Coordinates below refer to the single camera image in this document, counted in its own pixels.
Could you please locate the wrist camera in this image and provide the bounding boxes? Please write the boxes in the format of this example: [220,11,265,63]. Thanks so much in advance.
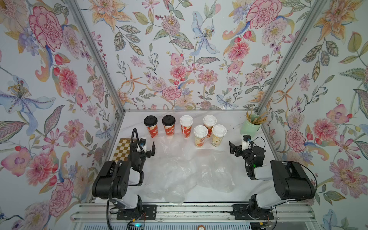
[137,138,147,153]
[241,135,252,150]

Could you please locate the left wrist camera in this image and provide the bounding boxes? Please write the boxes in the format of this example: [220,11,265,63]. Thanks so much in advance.
[137,138,147,153]

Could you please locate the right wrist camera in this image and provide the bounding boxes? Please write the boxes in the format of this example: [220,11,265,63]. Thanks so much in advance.
[241,135,252,150]

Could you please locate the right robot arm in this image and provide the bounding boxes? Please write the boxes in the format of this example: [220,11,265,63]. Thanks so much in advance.
[229,140,316,220]

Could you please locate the clear plastic bag pile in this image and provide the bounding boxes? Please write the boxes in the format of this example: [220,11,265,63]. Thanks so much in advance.
[137,136,198,205]

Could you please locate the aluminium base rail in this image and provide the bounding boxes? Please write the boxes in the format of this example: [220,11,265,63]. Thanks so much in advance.
[70,202,317,223]

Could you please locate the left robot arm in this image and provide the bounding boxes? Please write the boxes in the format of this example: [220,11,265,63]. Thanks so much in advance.
[92,128,157,221]

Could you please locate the white lid beige cup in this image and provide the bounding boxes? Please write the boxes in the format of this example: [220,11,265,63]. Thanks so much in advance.
[211,125,227,147]

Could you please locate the wooden stir sticks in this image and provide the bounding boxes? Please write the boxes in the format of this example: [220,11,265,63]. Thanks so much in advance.
[246,110,267,125]

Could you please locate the white lid floral cup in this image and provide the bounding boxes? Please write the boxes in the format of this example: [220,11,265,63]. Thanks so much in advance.
[193,125,208,148]

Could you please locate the wooden chessboard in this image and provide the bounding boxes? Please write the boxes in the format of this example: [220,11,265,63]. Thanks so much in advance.
[110,138,131,162]

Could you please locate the black lid red cup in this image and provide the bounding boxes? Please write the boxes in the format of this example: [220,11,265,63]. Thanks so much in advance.
[162,115,176,136]
[144,115,158,138]

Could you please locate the white lid red back cup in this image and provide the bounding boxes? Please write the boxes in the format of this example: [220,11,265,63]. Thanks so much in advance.
[203,115,217,138]

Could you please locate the white lid red cup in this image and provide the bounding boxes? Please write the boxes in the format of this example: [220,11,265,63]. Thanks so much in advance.
[203,115,217,138]
[180,115,194,139]

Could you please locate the green cup holder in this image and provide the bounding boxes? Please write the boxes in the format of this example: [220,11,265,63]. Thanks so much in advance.
[240,119,261,138]

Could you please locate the clear plastic carrier bag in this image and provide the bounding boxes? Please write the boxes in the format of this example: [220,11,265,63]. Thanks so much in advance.
[178,140,235,193]

